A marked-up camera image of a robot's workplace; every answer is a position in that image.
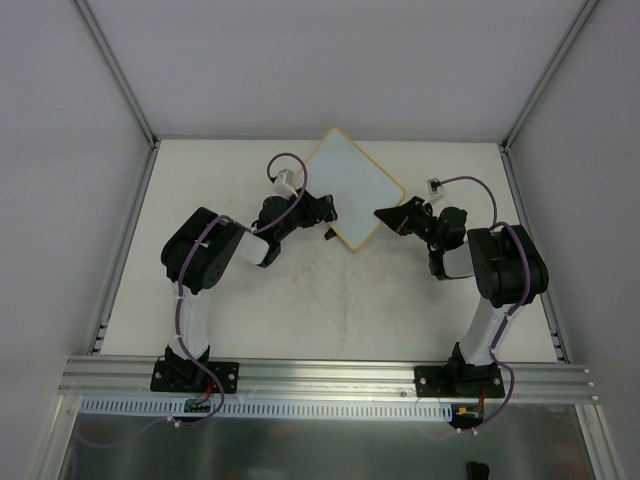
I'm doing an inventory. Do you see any yellow framed whiteboard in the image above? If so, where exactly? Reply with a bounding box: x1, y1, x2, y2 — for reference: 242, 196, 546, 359
306, 128, 407, 251

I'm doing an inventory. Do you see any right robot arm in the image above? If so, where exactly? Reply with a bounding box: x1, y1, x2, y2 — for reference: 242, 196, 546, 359
374, 197, 549, 399

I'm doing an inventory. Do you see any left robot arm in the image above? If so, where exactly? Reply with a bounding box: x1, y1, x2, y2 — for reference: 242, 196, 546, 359
150, 190, 338, 396

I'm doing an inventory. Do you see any right whiteboard stand foot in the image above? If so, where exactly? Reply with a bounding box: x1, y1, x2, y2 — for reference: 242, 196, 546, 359
324, 228, 337, 240

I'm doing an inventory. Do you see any black object on floor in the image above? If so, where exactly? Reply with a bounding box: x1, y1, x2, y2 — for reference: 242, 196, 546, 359
466, 461, 490, 480

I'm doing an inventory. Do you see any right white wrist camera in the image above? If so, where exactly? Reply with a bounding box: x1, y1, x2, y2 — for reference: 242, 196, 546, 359
426, 178, 445, 204

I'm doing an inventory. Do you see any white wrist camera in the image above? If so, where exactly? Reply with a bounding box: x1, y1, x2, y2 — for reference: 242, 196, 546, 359
426, 178, 445, 204
273, 169, 298, 199

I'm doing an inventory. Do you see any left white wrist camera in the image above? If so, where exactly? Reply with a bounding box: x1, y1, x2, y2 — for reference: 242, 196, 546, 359
273, 169, 298, 199

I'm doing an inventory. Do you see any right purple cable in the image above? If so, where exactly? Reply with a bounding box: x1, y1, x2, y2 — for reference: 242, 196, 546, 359
439, 174, 540, 435

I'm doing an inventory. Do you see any purple cable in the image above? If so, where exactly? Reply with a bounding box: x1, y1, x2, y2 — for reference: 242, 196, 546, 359
74, 152, 309, 449
439, 174, 540, 435

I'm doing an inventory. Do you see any right aluminium frame post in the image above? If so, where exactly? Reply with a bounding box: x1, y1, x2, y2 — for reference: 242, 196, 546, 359
501, 0, 601, 149

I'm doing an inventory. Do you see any aluminium frame post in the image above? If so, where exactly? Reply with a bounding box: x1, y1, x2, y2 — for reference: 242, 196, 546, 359
71, 0, 158, 147
501, 0, 601, 149

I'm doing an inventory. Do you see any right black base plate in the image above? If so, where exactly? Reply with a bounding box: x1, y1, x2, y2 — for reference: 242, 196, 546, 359
414, 364, 505, 399

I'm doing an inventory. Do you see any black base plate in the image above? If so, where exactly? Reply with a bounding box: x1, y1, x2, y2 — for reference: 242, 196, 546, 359
150, 357, 240, 395
414, 364, 505, 399

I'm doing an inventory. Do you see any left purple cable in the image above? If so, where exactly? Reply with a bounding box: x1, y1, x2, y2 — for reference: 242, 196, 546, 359
74, 152, 309, 449

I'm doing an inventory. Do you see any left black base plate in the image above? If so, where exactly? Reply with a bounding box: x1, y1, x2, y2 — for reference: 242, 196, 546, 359
150, 357, 240, 395

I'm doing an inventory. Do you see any aluminium front rail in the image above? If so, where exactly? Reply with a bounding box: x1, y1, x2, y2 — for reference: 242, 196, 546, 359
57, 355, 600, 404

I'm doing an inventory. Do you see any left aluminium frame post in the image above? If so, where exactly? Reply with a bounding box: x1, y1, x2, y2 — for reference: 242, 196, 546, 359
71, 0, 158, 147

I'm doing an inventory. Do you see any white slotted cable duct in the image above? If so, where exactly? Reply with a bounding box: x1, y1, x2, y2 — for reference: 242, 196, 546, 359
79, 396, 453, 423

